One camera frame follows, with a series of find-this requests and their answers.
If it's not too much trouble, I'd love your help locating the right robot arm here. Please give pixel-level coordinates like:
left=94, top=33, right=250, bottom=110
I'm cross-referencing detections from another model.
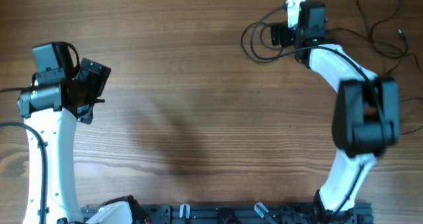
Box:
left=271, top=0, right=400, bottom=223

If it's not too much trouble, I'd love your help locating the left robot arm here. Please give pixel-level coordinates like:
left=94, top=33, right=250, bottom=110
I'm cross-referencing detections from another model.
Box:
left=18, top=42, right=136, bottom=223

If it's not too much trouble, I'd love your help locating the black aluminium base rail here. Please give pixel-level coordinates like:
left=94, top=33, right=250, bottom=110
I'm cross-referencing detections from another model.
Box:
left=81, top=202, right=374, bottom=224

